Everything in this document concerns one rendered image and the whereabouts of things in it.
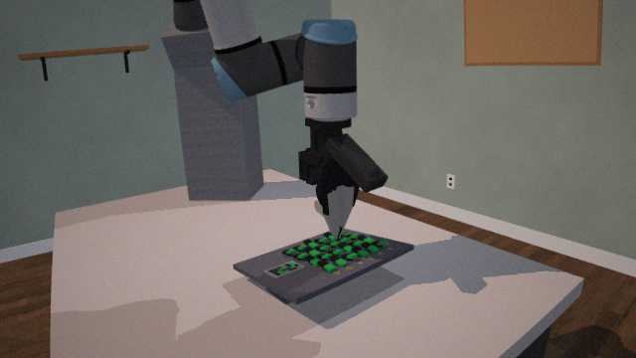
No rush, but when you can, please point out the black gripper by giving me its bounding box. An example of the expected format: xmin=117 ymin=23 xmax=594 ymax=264
xmin=298 ymin=118 xmax=360 ymax=240

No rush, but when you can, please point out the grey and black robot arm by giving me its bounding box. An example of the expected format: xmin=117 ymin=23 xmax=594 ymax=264
xmin=173 ymin=0 xmax=388 ymax=193

